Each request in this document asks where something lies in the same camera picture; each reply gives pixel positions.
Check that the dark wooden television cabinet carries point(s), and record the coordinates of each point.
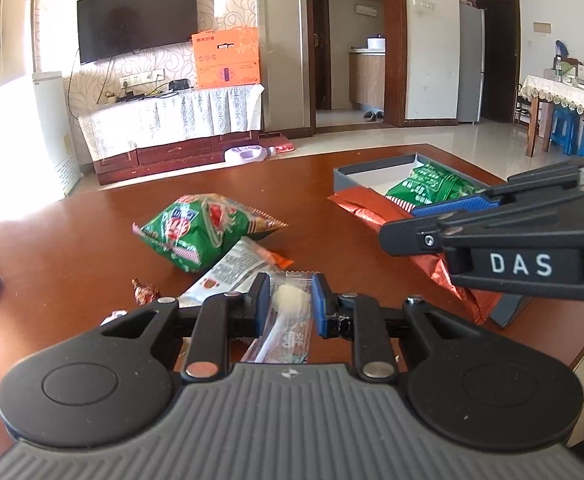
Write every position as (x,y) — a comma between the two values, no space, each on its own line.
(172,155)

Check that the white orange snack packet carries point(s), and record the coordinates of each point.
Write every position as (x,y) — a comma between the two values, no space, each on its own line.
(232,270)

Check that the green red snack bag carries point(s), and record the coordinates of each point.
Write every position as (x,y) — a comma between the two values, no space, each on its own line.
(197,230)

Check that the white lace cloth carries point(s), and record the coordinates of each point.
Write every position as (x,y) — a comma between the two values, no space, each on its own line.
(172,115)

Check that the white boxes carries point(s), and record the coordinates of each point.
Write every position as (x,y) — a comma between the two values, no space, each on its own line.
(581,74)

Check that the orange gift box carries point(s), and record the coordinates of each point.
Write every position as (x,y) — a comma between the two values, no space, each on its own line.
(227,60)

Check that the purple white detergent bottle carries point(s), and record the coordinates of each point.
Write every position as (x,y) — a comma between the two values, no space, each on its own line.
(247,155)

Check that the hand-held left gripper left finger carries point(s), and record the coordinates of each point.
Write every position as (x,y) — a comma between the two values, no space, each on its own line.
(261,310)

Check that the black flat television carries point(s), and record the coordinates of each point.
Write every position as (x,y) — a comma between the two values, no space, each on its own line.
(137,20)

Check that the clear white snack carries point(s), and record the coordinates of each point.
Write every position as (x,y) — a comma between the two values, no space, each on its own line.
(289,305)

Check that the white wall socket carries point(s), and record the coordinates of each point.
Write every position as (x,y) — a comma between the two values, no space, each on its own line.
(142,77)

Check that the black router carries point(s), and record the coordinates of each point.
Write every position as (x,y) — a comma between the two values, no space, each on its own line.
(179,85)

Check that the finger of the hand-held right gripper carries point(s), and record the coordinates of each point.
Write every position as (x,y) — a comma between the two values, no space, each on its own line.
(411,237)
(456,206)

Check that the pair of grey slippers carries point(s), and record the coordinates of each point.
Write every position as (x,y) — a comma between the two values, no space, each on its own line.
(373,115)

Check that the green packet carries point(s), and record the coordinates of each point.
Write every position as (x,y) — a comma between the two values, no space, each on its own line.
(431,182)

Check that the brown foil candy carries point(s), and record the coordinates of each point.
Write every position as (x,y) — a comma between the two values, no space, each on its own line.
(145,292)

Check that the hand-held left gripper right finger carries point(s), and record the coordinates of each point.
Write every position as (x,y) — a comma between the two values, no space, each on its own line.
(320,305)

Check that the red foil snack packet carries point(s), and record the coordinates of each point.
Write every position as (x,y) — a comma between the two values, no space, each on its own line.
(361,205)

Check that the wooden kitchen counter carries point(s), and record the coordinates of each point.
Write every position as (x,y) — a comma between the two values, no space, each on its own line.
(366,80)

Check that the grey cardboard box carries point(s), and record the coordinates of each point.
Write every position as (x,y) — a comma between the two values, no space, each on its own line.
(366,170)

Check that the silver refrigerator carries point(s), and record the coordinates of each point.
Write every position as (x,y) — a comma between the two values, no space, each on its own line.
(469,70)

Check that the dark brown door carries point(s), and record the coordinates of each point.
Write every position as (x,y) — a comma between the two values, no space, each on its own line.
(501,60)

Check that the white light switch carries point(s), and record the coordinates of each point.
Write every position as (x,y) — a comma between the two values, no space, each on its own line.
(424,4)

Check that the small white red wrapper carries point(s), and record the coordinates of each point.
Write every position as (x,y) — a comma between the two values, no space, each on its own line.
(114,316)

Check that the dining table with lace cloth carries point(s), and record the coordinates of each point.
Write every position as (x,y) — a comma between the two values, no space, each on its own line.
(561,95)

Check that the white pot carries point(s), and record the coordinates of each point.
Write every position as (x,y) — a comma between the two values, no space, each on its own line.
(375,43)

